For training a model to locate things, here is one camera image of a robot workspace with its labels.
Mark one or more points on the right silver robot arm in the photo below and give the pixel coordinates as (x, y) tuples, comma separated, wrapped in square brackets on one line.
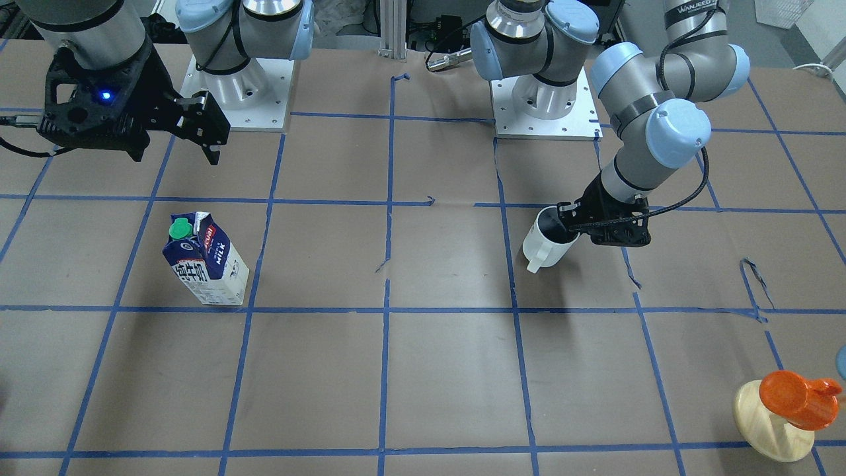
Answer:
[(223, 35)]

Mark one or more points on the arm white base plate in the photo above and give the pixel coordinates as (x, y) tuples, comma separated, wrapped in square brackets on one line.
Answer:
[(255, 99), (525, 108)]

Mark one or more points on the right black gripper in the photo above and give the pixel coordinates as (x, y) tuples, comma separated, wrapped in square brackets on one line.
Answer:
[(153, 98)]

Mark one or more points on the white mug grey inside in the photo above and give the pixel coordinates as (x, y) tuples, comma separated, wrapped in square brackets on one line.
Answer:
[(547, 241)]

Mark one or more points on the blue white milk carton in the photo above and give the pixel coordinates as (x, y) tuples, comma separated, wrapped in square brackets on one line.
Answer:
[(204, 259)]

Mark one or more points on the aluminium frame post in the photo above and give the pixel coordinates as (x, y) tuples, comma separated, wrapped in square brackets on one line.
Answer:
[(393, 21)]

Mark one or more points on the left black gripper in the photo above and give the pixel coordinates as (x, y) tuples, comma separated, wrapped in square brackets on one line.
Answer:
[(600, 194)]

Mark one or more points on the orange mug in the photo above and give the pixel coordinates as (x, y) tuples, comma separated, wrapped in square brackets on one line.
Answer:
[(808, 404)]

